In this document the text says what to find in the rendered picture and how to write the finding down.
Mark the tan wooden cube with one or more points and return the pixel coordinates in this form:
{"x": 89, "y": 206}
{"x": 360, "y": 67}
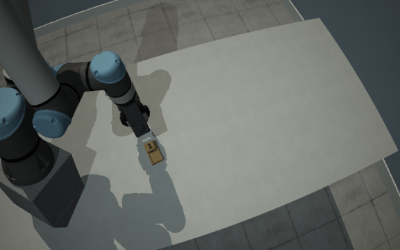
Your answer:
{"x": 150, "y": 146}

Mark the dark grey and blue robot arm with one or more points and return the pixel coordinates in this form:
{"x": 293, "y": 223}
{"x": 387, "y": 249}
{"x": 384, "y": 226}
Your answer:
{"x": 50, "y": 94}

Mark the tan rectangular tray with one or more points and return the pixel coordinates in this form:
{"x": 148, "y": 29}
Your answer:
{"x": 154, "y": 157}

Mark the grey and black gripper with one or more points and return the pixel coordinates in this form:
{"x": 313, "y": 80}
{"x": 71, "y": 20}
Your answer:
{"x": 145, "y": 110}

